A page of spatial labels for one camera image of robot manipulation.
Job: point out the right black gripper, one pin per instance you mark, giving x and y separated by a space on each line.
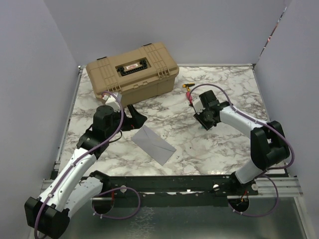
207 125

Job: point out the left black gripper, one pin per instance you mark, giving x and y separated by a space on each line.
136 122

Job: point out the grey translucent envelope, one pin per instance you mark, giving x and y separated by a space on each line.
153 145

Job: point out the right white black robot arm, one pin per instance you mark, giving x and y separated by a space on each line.
267 145

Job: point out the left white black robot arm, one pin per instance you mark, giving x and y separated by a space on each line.
106 124

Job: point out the tan plastic toolbox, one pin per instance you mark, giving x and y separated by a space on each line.
137 75

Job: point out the red handled screwdriver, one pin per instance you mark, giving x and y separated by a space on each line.
189 98

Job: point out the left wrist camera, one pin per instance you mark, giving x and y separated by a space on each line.
111 101

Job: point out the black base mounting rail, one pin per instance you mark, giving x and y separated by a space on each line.
167 191

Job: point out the aluminium frame rail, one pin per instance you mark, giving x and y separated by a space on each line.
46 214

